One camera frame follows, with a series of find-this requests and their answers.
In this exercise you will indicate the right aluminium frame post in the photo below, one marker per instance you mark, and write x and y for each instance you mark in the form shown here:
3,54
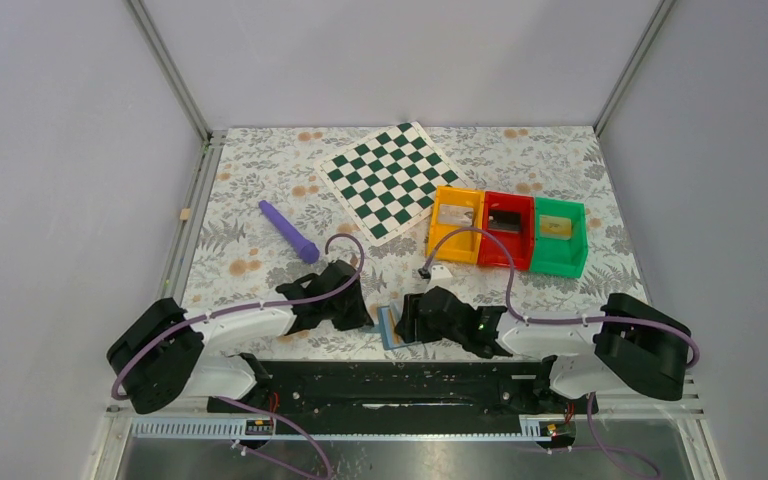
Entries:
647,40

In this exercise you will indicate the yellow plastic bin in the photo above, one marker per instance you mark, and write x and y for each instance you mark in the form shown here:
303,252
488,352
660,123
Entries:
462,247

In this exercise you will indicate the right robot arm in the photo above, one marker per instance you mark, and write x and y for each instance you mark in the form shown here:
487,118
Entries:
627,344

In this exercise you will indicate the red plastic bin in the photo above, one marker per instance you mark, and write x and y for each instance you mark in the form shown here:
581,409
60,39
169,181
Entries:
519,245

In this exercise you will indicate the purple cylindrical handle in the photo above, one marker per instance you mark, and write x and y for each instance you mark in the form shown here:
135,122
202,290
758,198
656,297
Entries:
305,249

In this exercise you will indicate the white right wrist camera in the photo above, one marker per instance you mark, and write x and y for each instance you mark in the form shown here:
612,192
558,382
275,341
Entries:
436,276

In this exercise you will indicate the left aluminium frame post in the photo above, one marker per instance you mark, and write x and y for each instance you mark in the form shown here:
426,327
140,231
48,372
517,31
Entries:
151,34

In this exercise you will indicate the white slotted cable duct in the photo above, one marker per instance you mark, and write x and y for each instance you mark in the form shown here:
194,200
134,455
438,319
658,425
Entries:
259,428

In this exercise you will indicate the green plastic bin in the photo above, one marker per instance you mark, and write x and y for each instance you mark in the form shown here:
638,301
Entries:
561,244

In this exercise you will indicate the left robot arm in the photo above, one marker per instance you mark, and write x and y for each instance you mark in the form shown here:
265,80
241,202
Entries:
165,355

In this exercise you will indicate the silver card in yellow bin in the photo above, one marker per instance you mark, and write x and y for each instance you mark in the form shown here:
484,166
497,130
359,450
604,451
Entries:
455,215

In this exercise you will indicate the black card in red bin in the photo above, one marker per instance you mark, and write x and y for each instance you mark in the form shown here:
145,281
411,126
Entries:
504,221

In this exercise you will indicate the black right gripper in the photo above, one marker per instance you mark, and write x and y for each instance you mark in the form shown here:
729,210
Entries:
413,318

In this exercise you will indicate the floral patterned table mat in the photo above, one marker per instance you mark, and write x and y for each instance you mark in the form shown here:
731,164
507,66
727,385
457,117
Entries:
240,257

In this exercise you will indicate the gold card in green bin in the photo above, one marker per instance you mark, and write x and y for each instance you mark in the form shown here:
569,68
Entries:
555,227

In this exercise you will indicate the aluminium frame post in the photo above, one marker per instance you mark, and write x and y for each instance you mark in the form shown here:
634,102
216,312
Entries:
151,34
647,40

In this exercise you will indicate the green white chessboard mat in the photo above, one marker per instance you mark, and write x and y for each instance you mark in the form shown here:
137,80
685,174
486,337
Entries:
388,180

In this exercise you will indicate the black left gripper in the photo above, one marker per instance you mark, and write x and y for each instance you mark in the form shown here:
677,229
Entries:
349,299

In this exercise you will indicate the blue leather card holder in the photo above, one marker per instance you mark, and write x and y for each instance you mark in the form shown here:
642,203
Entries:
388,317

